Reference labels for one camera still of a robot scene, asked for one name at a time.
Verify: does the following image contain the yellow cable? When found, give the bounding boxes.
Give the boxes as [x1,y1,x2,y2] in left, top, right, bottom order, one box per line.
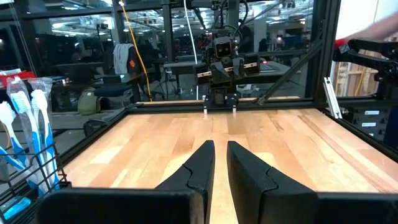
[119,0,154,103]

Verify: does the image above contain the grey jacket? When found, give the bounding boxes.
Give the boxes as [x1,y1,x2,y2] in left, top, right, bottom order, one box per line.
[112,42,140,75]

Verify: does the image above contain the red bin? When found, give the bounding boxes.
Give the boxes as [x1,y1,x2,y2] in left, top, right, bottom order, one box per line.
[0,70,37,88]

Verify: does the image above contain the black wire basket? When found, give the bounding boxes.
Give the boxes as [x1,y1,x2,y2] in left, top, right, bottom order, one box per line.
[0,141,72,224]

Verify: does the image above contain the person's forearm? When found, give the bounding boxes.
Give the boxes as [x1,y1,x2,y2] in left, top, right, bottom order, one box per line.
[349,12,398,41]

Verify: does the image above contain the red glove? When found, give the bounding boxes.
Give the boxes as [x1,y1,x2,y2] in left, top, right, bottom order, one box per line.
[334,37,349,50]

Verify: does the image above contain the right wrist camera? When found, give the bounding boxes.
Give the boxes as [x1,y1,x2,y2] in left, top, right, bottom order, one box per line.
[213,36,233,59]

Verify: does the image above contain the plywood panel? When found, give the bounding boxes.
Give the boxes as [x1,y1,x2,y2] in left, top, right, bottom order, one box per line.
[334,60,398,98]

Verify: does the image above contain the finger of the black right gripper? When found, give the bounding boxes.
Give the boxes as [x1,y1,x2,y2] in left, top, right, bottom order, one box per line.
[232,57,246,79]
[212,60,231,85]

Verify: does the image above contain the blue white toothbrush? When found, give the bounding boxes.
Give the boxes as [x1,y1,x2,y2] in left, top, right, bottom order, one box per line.
[0,101,35,190]
[0,145,27,175]
[27,77,60,191]
[6,76,52,195]

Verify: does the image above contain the silver metal bracket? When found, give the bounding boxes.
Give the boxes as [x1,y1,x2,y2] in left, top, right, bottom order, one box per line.
[322,77,343,120]

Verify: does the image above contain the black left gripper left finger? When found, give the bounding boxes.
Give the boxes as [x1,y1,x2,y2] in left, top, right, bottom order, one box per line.
[37,139,216,224]

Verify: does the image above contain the white cable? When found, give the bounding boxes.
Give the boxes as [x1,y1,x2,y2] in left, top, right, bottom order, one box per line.
[183,0,200,100]

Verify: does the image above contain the black box white labels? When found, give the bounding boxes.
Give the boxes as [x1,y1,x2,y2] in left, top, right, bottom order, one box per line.
[350,106,391,141]

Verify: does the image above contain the olive backpack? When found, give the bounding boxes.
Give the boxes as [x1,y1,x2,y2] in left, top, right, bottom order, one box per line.
[76,87,102,116]

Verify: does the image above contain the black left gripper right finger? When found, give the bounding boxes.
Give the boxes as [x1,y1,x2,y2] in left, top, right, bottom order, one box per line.
[226,140,398,224]

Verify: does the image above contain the light blue toothpaste tube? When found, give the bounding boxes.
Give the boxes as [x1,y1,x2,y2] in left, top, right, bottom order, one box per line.
[0,196,32,221]

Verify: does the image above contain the dark grey desk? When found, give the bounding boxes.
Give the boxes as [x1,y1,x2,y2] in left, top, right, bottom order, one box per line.
[163,60,292,94]

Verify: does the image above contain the black aluminium table frame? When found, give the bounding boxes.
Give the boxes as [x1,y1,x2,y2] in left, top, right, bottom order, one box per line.
[12,0,398,162]

